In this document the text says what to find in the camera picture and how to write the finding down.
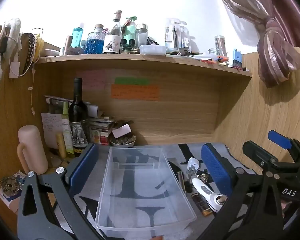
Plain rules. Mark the dark wine bottle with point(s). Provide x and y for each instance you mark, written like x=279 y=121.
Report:
x=77 y=112

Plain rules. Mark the mint green bottle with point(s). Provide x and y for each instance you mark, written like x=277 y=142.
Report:
x=129 y=31

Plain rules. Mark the clear plastic storage bin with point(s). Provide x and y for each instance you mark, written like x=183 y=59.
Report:
x=140 y=180

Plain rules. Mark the clear lidded plastic box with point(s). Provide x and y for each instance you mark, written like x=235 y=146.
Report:
x=152 y=50

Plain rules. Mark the green sticky note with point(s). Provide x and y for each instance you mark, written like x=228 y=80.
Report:
x=131 y=81

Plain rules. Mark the printed card with metal badge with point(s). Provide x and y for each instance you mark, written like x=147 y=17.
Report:
x=10 y=186

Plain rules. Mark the rolled paper magazine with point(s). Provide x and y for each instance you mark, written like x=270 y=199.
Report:
x=92 y=110

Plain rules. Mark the blue box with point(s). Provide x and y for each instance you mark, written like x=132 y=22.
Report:
x=237 y=58

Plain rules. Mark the clear acrylic organizer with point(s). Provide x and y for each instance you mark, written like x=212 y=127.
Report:
x=176 y=35

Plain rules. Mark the wooden shelf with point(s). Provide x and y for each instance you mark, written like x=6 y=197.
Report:
x=140 y=60

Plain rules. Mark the stack of books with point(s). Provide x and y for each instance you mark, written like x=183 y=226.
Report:
x=100 y=125

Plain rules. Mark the white bowl of trinkets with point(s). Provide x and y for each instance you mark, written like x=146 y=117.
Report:
x=122 y=143

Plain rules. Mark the orange sticky note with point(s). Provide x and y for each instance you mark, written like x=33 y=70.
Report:
x=135 y=93

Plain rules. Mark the pink striped curtain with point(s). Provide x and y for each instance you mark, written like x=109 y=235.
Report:
x=272 y=42

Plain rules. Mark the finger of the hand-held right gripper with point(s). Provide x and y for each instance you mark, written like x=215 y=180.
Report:
x=280 y=140
x=258 y=152

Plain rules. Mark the green spray bottle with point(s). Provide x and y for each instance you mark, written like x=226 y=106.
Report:
x=67 y=135

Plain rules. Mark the white charger plug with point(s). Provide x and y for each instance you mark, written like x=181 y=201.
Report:
x=192 y=163

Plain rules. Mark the white handwritten note paper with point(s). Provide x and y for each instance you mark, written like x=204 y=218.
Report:
x=50 y=130

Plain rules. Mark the dark metal cylinder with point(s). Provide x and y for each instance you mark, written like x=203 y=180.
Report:
x=180 y=180

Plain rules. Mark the white card box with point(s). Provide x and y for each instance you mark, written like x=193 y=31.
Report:
x=121 y=131

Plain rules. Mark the pink sticky note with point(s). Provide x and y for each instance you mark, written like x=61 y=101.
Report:
x=91 y=80

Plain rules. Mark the clear bottle with figure label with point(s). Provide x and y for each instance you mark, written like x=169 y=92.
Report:
x=112 y=42

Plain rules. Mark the gold metal clip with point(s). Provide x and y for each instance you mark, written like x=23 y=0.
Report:
x=204 y=177

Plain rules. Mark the tall glass jar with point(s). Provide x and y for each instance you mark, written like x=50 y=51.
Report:
x=220 y=46

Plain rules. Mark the patterned headband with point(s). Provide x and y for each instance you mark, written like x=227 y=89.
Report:
x=30 y=50

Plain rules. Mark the white handheld massager device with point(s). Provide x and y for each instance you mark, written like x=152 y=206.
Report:
x=202 y=188

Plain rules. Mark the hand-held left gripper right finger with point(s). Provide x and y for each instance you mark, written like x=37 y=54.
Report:
x=215 y=170

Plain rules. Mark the blue liquid glass bottle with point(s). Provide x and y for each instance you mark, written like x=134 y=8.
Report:
x=95 y=42

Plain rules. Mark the teal liquid bottle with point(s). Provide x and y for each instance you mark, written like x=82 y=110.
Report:
x=78 y=36

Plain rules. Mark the yellow tube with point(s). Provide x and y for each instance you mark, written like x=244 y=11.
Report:
x=60 y=145

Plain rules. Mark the frosted glass bottle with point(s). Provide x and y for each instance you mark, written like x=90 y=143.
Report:
x=141 y=37

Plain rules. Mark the small amber bottle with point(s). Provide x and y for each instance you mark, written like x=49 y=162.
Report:
x=201 y=203

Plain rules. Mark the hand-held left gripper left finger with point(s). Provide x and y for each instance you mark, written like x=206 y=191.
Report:
x=83 y=163

